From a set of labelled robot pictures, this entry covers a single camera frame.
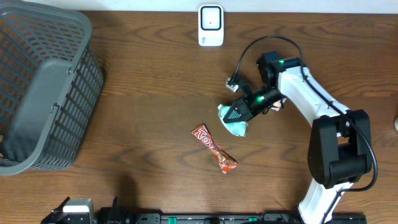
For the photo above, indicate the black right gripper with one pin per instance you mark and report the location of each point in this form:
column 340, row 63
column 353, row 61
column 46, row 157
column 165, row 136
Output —
column 243, row 107

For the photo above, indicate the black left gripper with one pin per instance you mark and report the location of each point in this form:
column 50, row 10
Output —
column 113, row 216

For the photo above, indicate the red Top snack bar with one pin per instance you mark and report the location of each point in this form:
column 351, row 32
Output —
column 225, row 161

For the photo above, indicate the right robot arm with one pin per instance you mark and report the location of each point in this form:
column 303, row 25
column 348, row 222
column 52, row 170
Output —
column 340, row 156

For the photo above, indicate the white barcode scanner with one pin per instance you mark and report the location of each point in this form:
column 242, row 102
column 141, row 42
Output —
column 210, row 25

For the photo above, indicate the orange white snack packet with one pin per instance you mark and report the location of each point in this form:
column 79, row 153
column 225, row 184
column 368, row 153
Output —
column 278, row 105

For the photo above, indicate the grey plastic shopping basket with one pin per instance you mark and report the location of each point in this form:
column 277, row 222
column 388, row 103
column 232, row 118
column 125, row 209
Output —
column 50, row 85

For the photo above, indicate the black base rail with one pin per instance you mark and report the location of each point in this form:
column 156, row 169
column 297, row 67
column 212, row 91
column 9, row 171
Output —
column 268, row 217

